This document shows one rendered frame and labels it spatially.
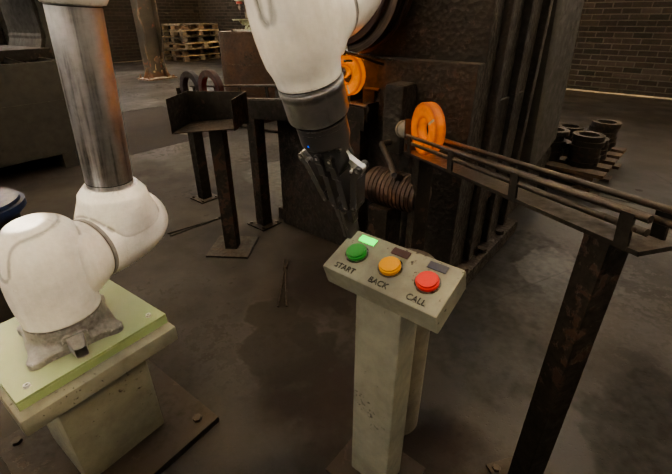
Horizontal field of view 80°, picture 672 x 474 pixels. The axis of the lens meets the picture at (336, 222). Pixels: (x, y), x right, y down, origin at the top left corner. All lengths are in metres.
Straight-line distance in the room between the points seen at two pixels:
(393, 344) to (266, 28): 0.56
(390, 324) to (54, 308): 0.67
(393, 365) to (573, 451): 0.66
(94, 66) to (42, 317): 0.51
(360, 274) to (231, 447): 0.67
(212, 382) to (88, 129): 0.81
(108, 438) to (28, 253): 0.50
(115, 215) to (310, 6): 0.71
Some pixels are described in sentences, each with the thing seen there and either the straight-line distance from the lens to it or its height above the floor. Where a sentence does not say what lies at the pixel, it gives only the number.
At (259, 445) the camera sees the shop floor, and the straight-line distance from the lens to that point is 1.23.
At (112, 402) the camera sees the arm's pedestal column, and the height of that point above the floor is 0.20.
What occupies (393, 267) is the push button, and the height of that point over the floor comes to 0.61.
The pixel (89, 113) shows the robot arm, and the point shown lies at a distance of 1.00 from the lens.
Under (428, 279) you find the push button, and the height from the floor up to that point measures 0.61.
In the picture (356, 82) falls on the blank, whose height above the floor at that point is 0.79.
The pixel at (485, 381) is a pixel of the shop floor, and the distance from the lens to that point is 1.42.
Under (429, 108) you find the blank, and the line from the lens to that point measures 1.22.
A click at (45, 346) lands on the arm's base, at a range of 1.06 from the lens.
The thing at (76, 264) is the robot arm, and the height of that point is 0.55.
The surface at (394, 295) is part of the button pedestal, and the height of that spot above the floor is 0.58.
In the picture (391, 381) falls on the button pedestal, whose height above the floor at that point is 0.37.
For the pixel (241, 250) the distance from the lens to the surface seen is 1.98.
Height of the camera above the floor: 1.00
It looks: 27 degrees down
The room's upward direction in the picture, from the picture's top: straight up
